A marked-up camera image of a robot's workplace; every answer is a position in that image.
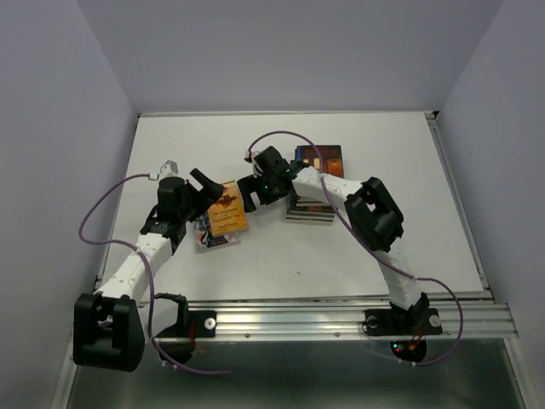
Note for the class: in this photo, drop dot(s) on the Tale of Two Cities book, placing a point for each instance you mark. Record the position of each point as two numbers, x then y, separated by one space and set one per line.
311 211

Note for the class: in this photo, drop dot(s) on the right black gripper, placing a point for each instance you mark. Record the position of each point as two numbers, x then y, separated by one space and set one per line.
248 186

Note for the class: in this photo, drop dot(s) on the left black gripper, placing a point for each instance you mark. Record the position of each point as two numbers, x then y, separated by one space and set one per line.
212 190

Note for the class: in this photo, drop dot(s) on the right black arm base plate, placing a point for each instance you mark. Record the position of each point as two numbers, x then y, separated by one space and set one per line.
392 323

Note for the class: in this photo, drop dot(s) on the dark red orange book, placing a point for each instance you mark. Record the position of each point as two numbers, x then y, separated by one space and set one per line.
329 160

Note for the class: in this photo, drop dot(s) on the floral cover white book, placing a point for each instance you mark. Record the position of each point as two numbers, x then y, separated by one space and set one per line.
205 240

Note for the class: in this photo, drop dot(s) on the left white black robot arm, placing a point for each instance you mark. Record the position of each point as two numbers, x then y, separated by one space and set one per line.
107 329

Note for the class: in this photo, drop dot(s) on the Three Days to See book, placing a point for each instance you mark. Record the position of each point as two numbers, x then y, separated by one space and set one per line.
311 215

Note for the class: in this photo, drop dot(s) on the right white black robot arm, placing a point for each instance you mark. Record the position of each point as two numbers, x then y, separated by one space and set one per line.
367 210

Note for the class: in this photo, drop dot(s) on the white table board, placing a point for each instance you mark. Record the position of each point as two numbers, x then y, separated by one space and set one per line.
277 259

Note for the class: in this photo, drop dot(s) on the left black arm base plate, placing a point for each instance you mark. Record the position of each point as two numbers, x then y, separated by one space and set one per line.
193 324

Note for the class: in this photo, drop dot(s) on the orange Huckleberry Finn book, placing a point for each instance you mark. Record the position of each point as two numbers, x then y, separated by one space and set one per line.
227 214

